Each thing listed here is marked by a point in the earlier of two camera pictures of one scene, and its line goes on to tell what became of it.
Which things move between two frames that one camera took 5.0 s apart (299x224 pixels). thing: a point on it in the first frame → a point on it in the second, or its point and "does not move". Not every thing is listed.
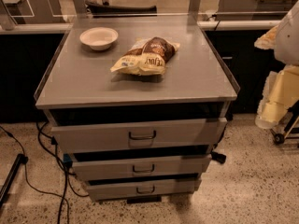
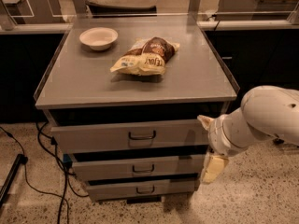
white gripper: [288, 41] → [217, 136]
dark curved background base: [100, 10] does not move
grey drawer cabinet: [139, 104] does not move
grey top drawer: [140, 135] does not move
